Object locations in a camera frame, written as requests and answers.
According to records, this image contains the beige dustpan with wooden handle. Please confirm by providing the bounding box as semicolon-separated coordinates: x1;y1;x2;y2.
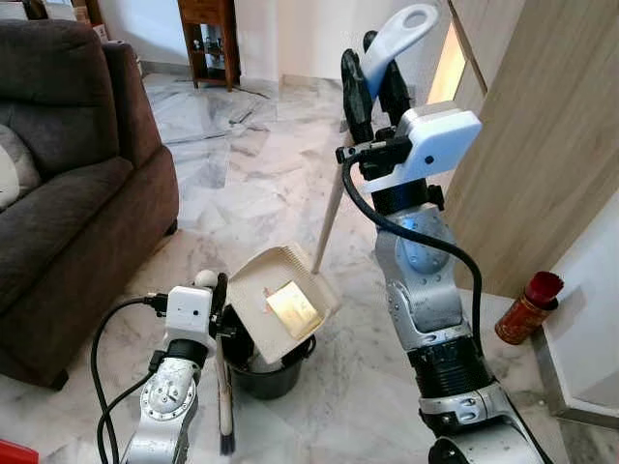
225;3;441;366

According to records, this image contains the light wooden wardrobe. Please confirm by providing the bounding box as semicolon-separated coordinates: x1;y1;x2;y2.
426;0;619;299

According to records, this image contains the light grey cushion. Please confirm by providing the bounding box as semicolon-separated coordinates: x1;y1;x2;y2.
0;124;42;212

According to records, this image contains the black plastic bucket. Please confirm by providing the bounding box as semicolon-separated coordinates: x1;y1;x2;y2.
224;304;318;401

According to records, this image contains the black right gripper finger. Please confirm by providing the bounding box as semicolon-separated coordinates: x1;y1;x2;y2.
363;31;414;129
339;48;376;146

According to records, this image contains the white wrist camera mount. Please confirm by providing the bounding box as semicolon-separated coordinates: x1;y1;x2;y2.
164;284;216;351
363;103;483;191

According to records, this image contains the small wooden cabinet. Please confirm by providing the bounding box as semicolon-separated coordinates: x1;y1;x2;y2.
177;0;241;93

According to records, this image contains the brown fabric sofa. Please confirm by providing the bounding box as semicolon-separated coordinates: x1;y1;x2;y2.
0;17;181;391

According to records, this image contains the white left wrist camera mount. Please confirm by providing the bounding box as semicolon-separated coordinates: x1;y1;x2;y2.
164;284;216;351

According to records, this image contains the red patterned can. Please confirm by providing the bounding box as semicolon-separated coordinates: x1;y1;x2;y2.
494;271;565;346

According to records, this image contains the red plastic object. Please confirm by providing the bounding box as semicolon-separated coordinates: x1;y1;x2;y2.
0;440;42;464

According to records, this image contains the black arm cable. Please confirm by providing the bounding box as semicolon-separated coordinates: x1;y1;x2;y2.
90;293;170;464
336;145;485;354

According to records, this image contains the wooden handled hand brush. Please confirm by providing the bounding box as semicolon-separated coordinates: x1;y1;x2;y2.
193;269;239;457

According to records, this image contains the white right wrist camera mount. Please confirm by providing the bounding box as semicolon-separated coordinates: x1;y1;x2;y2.
363;103;483;191

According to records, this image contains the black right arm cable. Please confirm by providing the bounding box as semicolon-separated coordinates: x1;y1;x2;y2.
336;145;485;354

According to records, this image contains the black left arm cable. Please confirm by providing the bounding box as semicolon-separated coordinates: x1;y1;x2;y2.
90;293;170;464

